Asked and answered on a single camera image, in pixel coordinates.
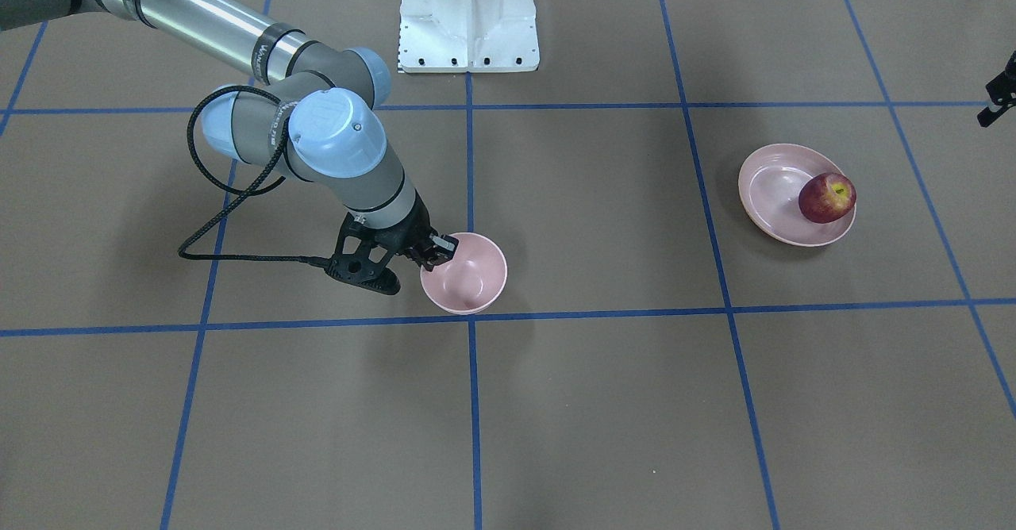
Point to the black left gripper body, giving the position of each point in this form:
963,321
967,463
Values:
1002,94

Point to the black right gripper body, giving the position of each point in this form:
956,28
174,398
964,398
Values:
402,235

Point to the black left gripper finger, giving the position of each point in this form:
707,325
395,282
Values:
990,113

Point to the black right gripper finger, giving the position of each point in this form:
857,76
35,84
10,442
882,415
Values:
427,257
442,248

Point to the pink bowl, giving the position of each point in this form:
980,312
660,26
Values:
472,280

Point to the red apple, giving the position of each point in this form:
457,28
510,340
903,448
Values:
827,198

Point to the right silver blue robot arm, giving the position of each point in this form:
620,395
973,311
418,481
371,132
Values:
309,115

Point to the pink plate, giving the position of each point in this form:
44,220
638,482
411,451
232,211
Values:
770,181

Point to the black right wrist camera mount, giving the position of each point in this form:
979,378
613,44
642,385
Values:
362,255

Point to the white camera stand base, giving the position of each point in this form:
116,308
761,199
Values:
457,36

